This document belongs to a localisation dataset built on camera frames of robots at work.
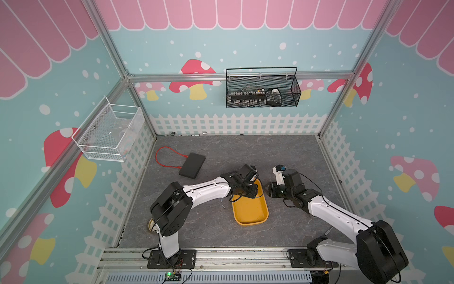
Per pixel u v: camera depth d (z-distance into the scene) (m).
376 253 0.41
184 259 0.73
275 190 0.76
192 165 1.06
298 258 0.74
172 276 0.73
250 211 0.84
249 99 0.89
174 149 1.10
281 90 0.94
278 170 0.78
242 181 0.68
